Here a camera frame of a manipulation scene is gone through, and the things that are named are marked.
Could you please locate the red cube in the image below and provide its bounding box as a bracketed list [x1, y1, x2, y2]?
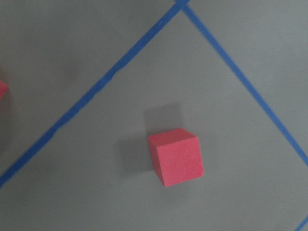
[0, 80, 9, 99]
[147, 128, 204, 187]

